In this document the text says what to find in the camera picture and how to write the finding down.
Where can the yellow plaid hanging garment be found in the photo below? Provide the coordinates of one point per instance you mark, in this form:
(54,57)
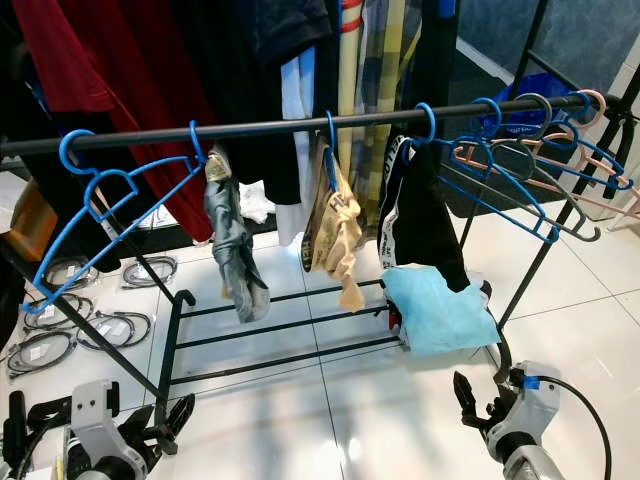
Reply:
(385,60)

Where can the red hanging garment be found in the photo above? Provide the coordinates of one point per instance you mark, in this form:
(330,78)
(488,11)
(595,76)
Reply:
(100,70)

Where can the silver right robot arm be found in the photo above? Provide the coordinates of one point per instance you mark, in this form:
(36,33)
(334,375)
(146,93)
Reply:
(532,468)

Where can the black metal clothes rack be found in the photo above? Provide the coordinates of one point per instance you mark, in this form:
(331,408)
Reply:
(280,124)

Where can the beige yellow underwear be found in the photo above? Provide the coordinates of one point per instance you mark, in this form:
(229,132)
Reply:
(340,235)

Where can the grey plastic hanger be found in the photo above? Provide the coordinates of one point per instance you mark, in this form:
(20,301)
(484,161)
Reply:
(547,105)

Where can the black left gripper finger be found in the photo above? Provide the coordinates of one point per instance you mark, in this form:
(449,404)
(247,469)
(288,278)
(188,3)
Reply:
(164,443)
(180,412)

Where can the pink plastic hanger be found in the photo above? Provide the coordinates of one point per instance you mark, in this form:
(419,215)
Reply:
(600,100)

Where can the blue plastic basin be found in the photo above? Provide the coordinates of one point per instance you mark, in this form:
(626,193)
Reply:
(525,90)

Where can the black underwear with white waistband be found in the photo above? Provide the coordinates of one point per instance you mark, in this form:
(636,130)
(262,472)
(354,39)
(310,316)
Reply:
(425,215)

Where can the orange brown cardboard box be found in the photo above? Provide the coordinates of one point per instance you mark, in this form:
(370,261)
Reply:
(30,225)

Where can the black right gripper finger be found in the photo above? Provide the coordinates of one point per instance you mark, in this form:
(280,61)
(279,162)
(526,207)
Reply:
(468,400)
(498,398)

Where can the blue plastic hanger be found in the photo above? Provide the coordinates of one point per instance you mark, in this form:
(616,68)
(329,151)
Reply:
(432,120)
(331,150)
(64,150)
(497,112)
(586,105)
(194,140)

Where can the grey underwear with lettered waistband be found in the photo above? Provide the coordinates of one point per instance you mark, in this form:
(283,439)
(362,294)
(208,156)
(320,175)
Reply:
(232,250)

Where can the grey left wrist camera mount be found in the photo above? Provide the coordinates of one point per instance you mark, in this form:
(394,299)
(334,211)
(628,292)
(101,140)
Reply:
(100,430)

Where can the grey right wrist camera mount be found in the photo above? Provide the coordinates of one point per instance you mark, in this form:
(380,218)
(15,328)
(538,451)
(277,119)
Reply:
(535,405)

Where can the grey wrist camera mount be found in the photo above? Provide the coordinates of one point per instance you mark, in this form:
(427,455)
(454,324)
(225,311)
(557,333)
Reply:
(100,430)
(535,405)

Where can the light blue cloth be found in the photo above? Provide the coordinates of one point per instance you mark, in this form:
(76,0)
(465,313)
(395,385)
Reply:
(440,310)

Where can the black hanging garment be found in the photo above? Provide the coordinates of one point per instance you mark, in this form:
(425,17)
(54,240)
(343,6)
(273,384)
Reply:
(250,80)

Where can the white hanging garment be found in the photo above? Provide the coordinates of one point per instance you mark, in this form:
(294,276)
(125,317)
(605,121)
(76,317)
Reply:
(298,100)

